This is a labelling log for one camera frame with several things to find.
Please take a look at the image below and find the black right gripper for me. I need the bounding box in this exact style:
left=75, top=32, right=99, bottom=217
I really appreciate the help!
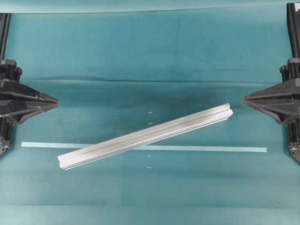
left=242, top=78, right=300, bottom=123

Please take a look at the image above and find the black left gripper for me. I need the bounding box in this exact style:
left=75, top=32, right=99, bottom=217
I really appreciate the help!
left=0, top=79, right=59, bottom=124

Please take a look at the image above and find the long silver aluminium rail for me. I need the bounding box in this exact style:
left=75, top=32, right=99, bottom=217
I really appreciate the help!
left=58, top=103, right=233, bottom=170

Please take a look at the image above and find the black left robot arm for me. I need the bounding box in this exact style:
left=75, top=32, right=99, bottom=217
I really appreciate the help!
left=0, top=60, right=59, bottom=155

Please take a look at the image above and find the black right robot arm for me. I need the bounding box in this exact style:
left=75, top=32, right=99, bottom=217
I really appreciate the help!
left=243, top=58, right=300, bottom=162

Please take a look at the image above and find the light blue tape strip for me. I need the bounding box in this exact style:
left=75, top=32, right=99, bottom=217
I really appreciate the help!
left=21, top=142, right=267, bottom=153

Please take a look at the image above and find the teal table cloth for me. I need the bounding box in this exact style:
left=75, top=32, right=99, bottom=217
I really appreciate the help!
left=0, top=5, right=300, bottom=225

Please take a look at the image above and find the black left frame post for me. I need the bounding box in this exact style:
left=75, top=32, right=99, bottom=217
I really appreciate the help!
left=0, top=13, right=11, bottom=60

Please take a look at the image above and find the black frame post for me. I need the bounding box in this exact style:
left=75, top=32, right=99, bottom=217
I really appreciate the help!
left=0, top=13, right=11, bottom=60
left=287, top=2, right=300, bottom=58

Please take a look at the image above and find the black right frame post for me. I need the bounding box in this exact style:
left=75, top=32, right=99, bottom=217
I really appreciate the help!
left=287, top=2, right=300, bottom=58

